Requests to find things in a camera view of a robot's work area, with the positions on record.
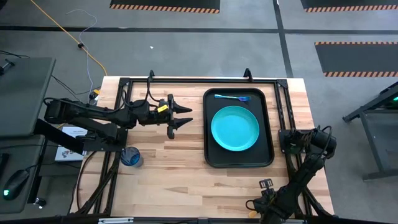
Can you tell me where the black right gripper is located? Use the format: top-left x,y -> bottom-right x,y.
254,178 -> 282,224

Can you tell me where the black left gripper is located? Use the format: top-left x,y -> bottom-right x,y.
138,93 -> 193,140

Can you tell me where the iridescent blue fork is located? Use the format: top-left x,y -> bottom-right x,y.
213,93 -> 252,103

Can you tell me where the teal plate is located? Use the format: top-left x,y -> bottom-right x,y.
210,105 -> 261,152

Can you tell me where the blue ribbed cup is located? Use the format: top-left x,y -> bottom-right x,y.
119,146 -> 144,169

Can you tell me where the black tray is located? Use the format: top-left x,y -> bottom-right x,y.
202,87 -> 275,169

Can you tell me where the black hazard-striped floor mat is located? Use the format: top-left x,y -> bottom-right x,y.
109,0 -> 221,14
314,41 -> 398,78
300,0 -> 398,13

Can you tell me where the white printed box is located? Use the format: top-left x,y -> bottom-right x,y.
54,126 -> 90,162

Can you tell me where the black diagonal bar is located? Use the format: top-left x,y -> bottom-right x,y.
33,118 -> 86,156

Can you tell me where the grey table with black legs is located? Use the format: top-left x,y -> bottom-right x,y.
341,81 -> 398,181

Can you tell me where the grey desk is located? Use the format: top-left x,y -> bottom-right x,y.
0,57 -> 57,139

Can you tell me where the dark grey side table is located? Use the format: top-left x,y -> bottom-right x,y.
0,136 -> 47,215

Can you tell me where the black computer mouse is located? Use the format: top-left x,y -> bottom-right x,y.
2,169 -> 30,201

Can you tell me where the small black clamp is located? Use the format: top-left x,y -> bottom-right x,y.
0,58 -> 16,75

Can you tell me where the black keyboard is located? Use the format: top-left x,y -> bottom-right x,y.
0,152 -> 10,181

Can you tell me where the black camera cable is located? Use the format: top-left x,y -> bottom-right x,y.
244,198 -> 261,214
146,70 -> 161,104

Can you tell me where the black table frame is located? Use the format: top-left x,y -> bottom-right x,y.
70,68 -> 335,224

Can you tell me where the thin grey cable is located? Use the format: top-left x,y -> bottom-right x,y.
65,8 -> 98,96

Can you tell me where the silver metal bracket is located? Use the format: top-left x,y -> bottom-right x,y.
98,217 -> 134,224

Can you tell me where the yellow extension cable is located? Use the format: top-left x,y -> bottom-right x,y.
29,0 -> 109,96

